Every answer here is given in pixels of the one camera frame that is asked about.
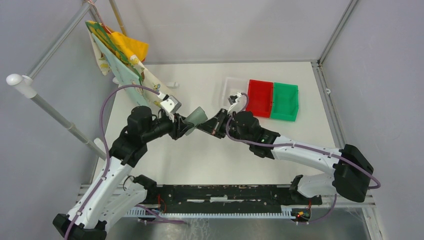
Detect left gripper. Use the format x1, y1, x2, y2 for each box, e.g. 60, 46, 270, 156
142, 111, 194, 143

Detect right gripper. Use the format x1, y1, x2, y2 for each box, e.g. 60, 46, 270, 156
197, 108, 252, 146

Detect green leather card holder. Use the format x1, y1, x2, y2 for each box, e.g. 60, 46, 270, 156
183, 106, 208, 136

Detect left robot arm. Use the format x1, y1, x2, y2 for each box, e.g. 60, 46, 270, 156
53, 105, 195, 240

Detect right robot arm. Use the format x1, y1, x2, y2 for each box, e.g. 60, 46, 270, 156
197, 109, 375, 204

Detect clear plastic bin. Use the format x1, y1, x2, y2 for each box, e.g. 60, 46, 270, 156
219, 76, 248, 115

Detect red plastic bin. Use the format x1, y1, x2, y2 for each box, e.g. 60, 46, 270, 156
246, 79, 274, 118

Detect green plastic bin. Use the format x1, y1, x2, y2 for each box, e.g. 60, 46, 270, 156
270, 82, 299, 122

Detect patterned cloth bags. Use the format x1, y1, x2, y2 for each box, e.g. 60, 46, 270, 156
85, 20, 173, 96

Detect white pipe pole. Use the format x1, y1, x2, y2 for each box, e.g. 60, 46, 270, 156
6, 73, 106, 160

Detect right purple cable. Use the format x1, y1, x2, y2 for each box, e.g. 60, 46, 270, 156
225, 92, 382, 224

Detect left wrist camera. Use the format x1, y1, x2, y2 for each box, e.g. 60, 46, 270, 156
158, 92, 182, 122

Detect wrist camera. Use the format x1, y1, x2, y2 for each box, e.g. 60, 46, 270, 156
227, 92, 243, 113
158, 92, 182, 122

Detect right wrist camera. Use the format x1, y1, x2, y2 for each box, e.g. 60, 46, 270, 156
227, 92, 243, 113

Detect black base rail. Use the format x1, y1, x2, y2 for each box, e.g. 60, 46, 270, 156
143, 184, 323, 214

